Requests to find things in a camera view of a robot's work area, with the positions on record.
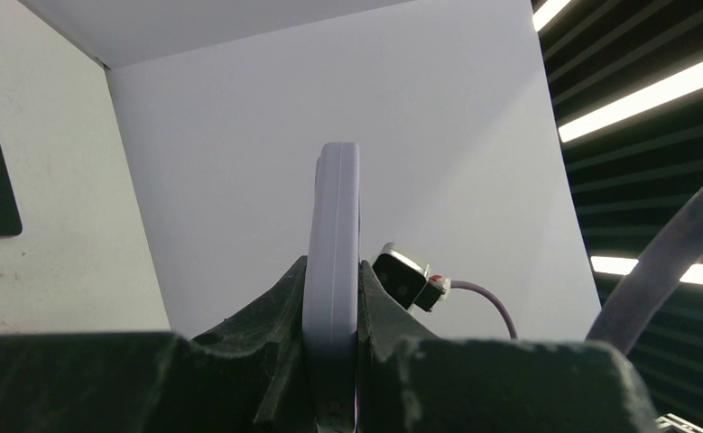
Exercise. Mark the ceiling light strip middle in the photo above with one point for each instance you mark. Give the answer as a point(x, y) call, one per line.
point(659, 93)

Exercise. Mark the ceiling light strip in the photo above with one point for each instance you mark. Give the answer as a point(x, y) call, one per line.
point(659, 93)
point(548, 10)
point(622, 266)

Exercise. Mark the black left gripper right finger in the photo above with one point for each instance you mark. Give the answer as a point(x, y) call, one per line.
point(413, 381)

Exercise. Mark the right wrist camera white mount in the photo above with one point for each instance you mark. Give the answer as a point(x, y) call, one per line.
point(408, 280)

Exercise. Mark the ceiling light strip upper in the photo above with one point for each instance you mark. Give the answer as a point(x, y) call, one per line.
point(548, 10)

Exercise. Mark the ceiling light strip lower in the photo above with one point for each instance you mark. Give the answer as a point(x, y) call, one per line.
point(622, 266)

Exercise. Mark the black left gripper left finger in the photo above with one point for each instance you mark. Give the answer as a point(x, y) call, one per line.
point(244, 375)

